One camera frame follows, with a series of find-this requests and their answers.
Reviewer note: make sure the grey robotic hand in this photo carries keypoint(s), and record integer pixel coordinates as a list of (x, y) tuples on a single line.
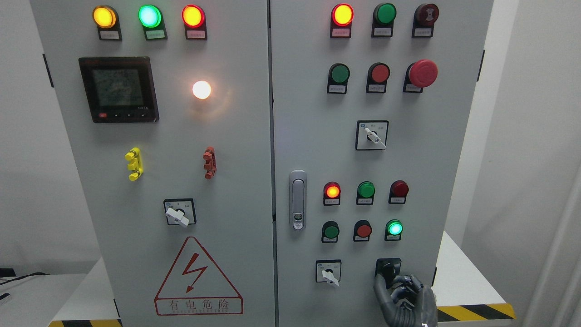
[(406, 302)]

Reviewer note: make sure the black rotary knob switch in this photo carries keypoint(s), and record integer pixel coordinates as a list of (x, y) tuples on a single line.
[(388, 268)]

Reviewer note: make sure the green push button lower right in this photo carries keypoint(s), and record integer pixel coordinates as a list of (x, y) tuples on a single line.
[(393, 230)]

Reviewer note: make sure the red push button lower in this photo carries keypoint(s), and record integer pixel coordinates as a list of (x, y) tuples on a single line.
[(362, 231)]

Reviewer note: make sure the green push button lower left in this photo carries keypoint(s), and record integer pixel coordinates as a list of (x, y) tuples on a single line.
[(330, 231)]

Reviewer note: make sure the red indicator light middle right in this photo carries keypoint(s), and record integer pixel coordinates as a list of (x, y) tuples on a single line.
[(398, 192)]

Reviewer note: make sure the green indicator light middle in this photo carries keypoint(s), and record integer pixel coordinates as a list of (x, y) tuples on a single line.
[(365, 193)]

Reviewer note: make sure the red indicator light middle left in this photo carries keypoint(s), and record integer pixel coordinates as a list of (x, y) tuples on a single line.
[(331, 194)]

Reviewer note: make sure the red electrical hazard sticker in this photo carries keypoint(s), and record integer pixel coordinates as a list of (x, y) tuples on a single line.
[(195, 285)]

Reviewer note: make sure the grey electrical cabinet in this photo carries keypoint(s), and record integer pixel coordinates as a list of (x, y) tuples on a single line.
[(269, 114)]

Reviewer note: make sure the red emergency stop button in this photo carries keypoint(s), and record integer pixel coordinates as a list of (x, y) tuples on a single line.
[(419, 75)]

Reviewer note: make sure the red push button upper row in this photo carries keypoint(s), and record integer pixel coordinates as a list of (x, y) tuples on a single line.
[(378, 75)]

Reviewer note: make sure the red terminal clip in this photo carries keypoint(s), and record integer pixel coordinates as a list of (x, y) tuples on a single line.
[(210, 165)]

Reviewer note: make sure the green push button upper row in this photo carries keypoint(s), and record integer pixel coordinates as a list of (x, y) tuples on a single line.
[(338, 77)]

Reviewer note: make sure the dark red buzzer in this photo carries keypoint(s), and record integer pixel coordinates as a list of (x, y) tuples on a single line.
[(424, 18)]

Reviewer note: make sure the green indicator light top right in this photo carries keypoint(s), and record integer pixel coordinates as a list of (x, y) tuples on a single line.
[(383, 18)]

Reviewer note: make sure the red indicator light top right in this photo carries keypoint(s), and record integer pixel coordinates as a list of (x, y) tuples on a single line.
[(341, 18)]

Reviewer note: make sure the white lit indicator lamp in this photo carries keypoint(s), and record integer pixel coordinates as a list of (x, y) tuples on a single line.
[(201, 89)]

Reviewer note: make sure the yellow terminal clip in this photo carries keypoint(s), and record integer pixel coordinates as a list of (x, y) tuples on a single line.
[(135, 164)]

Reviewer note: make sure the red indicator light left door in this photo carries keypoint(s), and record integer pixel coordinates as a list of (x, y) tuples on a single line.
[(194, 20)]

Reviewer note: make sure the black digital power meter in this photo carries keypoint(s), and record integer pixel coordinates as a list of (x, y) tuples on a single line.
[(120, 90)]

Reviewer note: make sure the lit green indicator light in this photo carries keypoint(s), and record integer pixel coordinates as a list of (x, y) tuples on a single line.
[(153, 23)]

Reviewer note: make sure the black antenna device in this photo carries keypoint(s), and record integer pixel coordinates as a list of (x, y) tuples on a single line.
[(7, 272)]

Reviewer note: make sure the yellow indicator light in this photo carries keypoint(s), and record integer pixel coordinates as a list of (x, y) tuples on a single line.
[(107, 23)]

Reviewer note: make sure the white selector switch lower right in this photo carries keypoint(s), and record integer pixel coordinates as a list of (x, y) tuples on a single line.
[(328, 271)]

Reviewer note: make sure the white selector switch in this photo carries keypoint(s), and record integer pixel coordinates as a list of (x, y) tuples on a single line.
[(371, 135), (328, 271)]

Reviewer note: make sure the silver door handle lock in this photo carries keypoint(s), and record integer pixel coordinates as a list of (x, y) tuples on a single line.
[(297, 184)]

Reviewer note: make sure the white selector switch upper right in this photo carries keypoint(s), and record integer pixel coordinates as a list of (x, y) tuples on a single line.
[(371, 135)]

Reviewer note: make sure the white selector switch left door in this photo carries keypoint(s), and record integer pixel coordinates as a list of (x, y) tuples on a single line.
[(180, 212)]

